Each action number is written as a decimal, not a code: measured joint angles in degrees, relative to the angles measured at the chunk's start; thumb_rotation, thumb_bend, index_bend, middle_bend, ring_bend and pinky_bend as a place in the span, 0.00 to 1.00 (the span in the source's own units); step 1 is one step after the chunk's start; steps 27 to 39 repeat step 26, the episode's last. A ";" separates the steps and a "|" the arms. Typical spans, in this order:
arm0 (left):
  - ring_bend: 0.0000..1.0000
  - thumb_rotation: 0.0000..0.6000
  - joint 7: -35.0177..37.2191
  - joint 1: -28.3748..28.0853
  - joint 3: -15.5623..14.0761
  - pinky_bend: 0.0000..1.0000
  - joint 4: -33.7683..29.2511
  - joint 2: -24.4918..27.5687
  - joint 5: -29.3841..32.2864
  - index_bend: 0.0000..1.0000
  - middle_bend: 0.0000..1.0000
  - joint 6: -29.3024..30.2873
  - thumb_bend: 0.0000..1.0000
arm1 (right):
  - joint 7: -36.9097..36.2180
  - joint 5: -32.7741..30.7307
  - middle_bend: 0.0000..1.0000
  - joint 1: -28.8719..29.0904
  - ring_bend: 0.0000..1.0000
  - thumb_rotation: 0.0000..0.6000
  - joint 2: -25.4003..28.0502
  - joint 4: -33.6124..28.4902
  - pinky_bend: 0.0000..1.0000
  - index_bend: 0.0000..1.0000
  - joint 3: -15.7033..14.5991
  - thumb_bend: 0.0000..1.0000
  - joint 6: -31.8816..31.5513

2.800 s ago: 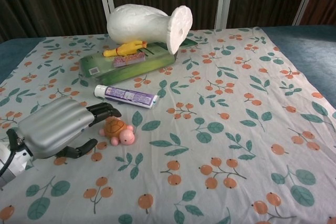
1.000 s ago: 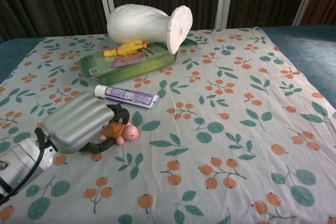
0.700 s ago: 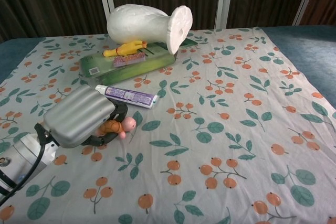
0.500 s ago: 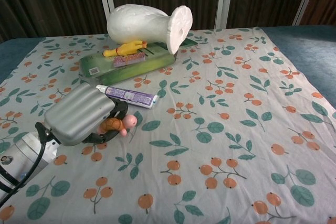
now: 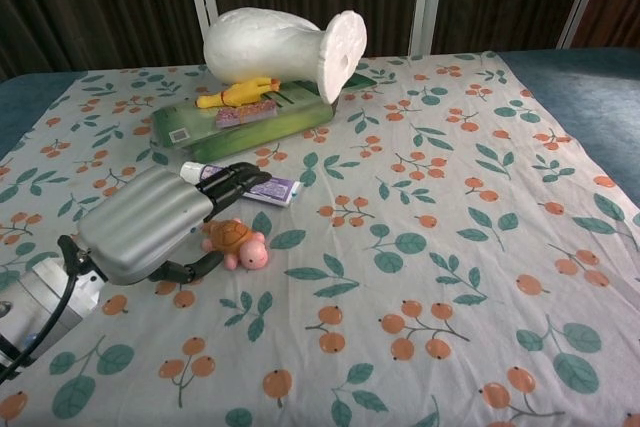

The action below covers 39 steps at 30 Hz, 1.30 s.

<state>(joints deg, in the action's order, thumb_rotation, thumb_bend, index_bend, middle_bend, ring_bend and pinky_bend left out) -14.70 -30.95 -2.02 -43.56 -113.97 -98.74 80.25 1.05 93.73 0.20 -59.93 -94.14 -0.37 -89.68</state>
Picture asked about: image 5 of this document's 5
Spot yellow rubber chicken toy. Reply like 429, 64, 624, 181
194, 75, 282, 111

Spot small orange turtle toy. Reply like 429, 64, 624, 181
201, 217, 271, 272

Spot floral printed tablecloth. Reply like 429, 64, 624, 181
0, 50, 640, 427

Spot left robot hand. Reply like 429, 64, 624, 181
57, 161, 274, 288

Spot purple white toothpaste tube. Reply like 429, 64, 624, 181
179, 161, 303, 208

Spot green wet wipes pack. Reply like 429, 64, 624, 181
151, 73, 380, 163

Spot pink patterned small packet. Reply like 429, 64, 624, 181
214, 100, 278, 131

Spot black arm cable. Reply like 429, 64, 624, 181
0, 234, 96, 388

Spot white foam mannequin head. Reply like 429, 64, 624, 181
202, 7, 369, 105

